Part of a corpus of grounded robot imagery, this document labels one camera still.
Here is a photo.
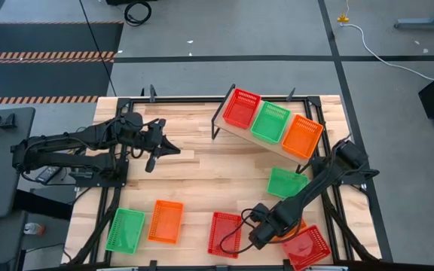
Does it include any black hazard-striped floor mat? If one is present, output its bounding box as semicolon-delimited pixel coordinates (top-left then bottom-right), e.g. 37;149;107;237
0;21;124;105

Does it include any black aluminium table frame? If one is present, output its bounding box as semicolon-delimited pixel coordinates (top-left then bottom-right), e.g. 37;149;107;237
61;95;384;271

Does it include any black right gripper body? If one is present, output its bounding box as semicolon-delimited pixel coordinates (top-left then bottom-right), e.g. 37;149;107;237
249;202;284;250

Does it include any grey metal floor frame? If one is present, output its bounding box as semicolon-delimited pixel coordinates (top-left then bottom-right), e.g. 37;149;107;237
393;0;434;30

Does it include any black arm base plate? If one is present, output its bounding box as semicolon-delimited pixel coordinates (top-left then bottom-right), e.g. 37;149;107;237
74;165;130;188
310;156;371;186

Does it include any wooden shelf with black legs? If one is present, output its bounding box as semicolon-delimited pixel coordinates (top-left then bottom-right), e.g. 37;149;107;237
211;83;326;175

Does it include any white floor cable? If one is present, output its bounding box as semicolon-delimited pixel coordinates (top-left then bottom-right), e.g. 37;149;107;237
339;0;434;82

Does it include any long black cable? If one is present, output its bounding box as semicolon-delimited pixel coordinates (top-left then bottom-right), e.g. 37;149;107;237
78;0;118;98

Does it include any black power adapter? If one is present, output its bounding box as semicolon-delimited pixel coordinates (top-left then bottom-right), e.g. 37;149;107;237
35;165;63;184

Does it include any dark grey desk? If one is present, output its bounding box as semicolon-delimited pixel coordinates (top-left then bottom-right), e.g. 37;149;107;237
0;210;29;271

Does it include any orange plastic mesh basket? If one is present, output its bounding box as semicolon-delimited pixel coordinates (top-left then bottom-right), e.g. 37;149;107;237
147;199;185;245
281;114;325;160
269;218;308;244

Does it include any white bottle with orange cap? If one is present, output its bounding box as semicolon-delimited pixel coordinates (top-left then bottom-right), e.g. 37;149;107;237
23;221;47;236

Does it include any red plastic mesh basket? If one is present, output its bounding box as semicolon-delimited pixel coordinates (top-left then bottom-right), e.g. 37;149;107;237
280;224;332;271
206;211;243;259
222;88;262;130

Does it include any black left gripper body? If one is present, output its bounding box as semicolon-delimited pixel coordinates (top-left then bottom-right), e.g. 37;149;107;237
141;119;167;173

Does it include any black desk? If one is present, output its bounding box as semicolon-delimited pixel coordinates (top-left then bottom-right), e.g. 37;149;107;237
0;107;36;221

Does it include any coiled black cable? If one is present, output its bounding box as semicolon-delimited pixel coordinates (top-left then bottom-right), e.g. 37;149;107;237
124;1;153;27

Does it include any green plastic mesh basket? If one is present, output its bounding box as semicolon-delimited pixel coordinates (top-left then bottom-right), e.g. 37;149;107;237
105;207;146;255
266;166;310;199
249;100;292;145

